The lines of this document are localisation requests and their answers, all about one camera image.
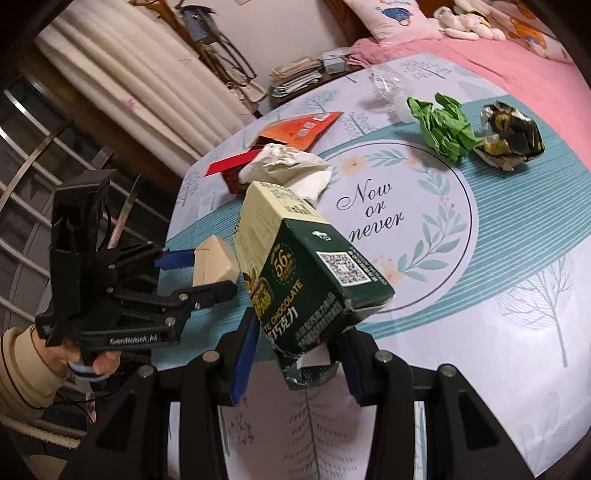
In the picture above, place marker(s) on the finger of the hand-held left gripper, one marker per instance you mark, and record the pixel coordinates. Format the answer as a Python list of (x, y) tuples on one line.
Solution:
[(203, 295), (175, 259)]

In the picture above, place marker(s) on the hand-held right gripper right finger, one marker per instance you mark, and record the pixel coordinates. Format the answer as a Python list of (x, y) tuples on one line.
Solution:
[(355, 374)]

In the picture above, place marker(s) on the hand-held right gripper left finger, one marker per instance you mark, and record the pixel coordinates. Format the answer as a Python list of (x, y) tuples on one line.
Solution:
[(240, 369)]

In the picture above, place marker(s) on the small beige box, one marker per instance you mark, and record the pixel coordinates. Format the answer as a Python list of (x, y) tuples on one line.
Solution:
[(214, 265)]

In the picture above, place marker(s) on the green cream chocolate carton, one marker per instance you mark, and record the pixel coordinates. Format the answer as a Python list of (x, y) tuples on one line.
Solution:
[(300, 277)]

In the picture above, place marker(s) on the white paper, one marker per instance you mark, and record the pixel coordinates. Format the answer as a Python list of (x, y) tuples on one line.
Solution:
[(286, 166)]

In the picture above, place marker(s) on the orange red snack packet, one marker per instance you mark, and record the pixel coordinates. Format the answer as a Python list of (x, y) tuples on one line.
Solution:
[(304, 127)]

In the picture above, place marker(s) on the person's left forearm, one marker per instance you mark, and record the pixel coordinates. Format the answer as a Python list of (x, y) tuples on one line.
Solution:
[(23, 378)]

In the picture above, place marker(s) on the person's left hand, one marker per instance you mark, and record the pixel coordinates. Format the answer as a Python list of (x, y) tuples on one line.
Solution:
[(104, 362)]

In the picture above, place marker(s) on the red paper envelope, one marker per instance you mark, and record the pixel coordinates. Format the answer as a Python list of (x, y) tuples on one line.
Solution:
[(226, 165)]

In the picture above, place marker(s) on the barred window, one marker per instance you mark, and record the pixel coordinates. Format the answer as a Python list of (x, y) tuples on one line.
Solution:
[(27, 152)]

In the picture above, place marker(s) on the white curtain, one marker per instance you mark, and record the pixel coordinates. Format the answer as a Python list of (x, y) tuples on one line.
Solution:
[(138, 69)]

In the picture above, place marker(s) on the tree printed tablecloth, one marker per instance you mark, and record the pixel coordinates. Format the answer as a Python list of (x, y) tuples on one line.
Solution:
[(508, 230)]

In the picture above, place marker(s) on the stack of papers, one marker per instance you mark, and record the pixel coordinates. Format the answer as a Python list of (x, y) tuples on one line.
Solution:
[(295, 76)]

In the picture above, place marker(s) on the hanging blue bag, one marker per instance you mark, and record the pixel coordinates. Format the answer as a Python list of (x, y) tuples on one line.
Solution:
[(198, 25)]

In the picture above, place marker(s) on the small grey box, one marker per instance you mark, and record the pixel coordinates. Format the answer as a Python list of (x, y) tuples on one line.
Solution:
[(336, 63)]

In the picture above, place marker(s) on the green crumpled paper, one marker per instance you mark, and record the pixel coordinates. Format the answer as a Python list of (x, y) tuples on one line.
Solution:
[(443, 127)]

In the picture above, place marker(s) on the black yellow crumpled packet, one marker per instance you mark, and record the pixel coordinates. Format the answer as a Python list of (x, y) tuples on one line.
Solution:
[(512, 134)]

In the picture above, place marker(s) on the pink printed pillow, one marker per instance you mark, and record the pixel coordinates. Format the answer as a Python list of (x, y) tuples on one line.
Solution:
[(392, 23)]

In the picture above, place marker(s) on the pink bed cover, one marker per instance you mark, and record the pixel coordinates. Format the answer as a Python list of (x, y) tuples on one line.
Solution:
[(531, 78)]

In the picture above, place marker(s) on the white plush toy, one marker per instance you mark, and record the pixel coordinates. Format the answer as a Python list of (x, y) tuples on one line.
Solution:
[(466, 25)]

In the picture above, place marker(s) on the yellow striped plush toy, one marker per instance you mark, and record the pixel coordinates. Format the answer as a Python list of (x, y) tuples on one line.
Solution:
[(468, 5)]

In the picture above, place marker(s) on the orange patterned pillow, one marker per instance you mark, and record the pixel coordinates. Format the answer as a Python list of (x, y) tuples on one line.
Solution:
[(531, 27)]

